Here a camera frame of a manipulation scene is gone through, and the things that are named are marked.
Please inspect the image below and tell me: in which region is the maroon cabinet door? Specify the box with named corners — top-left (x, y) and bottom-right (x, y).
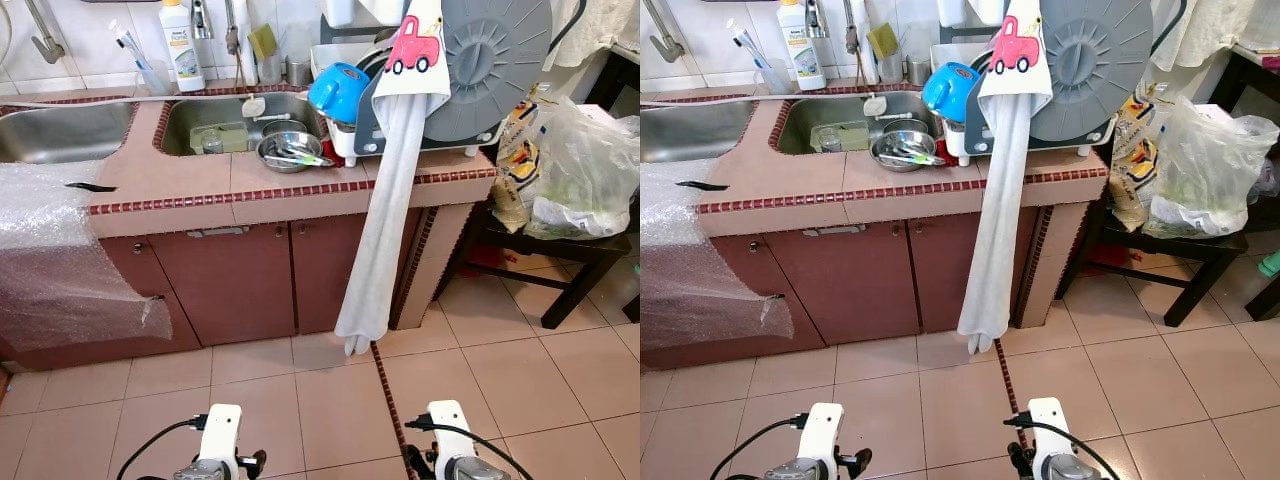
top-left (290, 215), bottom-right (379, 336)
top-left (150, 225), bottom-right (298, 348)
top-left (908, 215), bottom-right (991, 336)
top-left (768, 225), bottom-right (921, 346)
top-left (640, 235), bottom-right (826, 371)
top-left (0, 235), bottom-right (201, 373)

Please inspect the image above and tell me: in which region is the white towel with pink car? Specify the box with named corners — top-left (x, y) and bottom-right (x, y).
top-left (335, 0), bottom-right (453, 358)
top-left (957, 0), bottom-right (1053, 356)

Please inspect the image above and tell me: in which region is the black wooden table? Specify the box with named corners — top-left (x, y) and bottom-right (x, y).
top-left (440, 195), bottom-right (641, 331)
top-left (1055, 195), bottom-right (1251, 329)

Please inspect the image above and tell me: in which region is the clear bubble wrap sheet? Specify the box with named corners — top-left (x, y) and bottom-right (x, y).
top-left (0, 160), bottom-right (173, 353)
top-left (640, 160), bottom-right (796, 346)

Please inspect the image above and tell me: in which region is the steel bowl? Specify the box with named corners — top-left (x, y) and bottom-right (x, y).
top-left (870, 130), bottom-right (938, 173)
top-left (256, 130), bottom-right (323, 174)

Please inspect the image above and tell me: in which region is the printed snack bag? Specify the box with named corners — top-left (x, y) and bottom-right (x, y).
top-left (1108, 85), bottom-right (1176, 233)
top-left (493, 85), bottom-right (561, 233)

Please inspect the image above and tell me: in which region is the clear plastic bag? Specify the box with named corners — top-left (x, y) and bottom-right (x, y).
top-left (527, 95), bottom-right (641, 241)
top-left (1148, 95), bottom-right (1280, 241)

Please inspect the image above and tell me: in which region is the small steel sink basin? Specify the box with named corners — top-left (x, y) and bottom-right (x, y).
top-left (155, 92), bottom-right (326, 158)
top-left (775, 92), bottom-right (941, 158)

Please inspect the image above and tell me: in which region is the large steel sink basin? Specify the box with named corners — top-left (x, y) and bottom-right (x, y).
top-left (640, 100), bottom-right (761, 164)
top-left (0, 100), bottom-right (138, 165)

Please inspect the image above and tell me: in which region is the blue plastic jug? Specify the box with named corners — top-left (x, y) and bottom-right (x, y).
top-left (307, 62), bottom-right (372, 125)
top-left (921, 62), bottom-right (986, 125)

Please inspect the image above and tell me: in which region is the clear plastic cup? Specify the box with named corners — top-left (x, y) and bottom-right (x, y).
top-left (755, 60), bottom-right (791, 96)
top-left (135, 60), bottom-right (173, 96)

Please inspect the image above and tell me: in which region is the grey round plastic lid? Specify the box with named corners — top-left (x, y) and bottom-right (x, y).
top-left (352, 0), bottom-right (554, 156)
top-left (965, 0), bottom-right (1156, 156)

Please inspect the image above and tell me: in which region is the white detergent bottle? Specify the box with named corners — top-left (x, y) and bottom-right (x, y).
top-left (158, 0), bottom-right (207, 93)
top-left (777, 0), bottom-right (827, 93)

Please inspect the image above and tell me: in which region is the cream hanging cloth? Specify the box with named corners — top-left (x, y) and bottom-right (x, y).
top-left (545, 0), bottom-right (641, 71)
top-left (1150, 0), bottom-right (1251, 71)

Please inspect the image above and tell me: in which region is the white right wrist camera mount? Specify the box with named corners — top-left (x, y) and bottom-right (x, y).
top-left (428, 400), bottom-right (479, 471)
top-left (1028, 397), bottom-right (1076, 471)

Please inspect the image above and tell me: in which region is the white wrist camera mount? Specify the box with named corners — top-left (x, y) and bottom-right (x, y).
top-left (1028, 397), bottom-right (1076, 471)
top-left (428, 400), bottom-right (479, 471)
top-left (197, 404), bottom-right (244, 471)
top-left (798, 403), bottom-right (844, 471)

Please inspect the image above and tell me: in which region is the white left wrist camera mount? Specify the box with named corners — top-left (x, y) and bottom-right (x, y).
top-left (798, 403), bottom-right (844, 471)
top-left (197, 404), bottom-right (244, 471)

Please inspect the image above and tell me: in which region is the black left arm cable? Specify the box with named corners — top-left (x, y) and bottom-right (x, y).
top-left (115, 413), bottom-right (209, 480)
top-left (710, 413), bottom-right (807, 480)

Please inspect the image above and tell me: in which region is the grey wall tap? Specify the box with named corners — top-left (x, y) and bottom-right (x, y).
top-left (25, 0), bottom-right (67, 64)
top-left (643, 0), bottom-right (684, 64)

